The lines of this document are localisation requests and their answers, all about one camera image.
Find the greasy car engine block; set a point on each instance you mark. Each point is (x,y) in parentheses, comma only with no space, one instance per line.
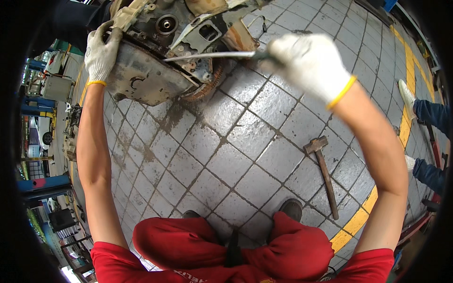
(177,21)

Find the grey workshop machine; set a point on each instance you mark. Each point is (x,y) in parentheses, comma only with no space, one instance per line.
(56,87)

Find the person's right fingers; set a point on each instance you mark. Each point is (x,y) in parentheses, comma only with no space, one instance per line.
(286,49)

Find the long steel screwdriver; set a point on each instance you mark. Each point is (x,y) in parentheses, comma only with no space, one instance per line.
(212,55)

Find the person's legs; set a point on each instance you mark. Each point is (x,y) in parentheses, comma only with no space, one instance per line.
(177,240)

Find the person's left hand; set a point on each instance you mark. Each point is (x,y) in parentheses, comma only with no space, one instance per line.
(99,56)

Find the person's right hand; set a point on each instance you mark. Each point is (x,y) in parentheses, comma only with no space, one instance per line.
(315,67)

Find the person's body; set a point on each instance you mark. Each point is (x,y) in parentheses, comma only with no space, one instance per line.
(116,265)

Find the blue car lift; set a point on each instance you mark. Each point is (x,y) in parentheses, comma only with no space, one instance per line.
(39,106)

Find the rusty sledge hammer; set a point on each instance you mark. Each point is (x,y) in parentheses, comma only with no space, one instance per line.
(325,177)

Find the grey oil pan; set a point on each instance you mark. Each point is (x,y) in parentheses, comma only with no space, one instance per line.
(148,77)

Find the white car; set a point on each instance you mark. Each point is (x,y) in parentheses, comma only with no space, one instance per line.
(42,132)

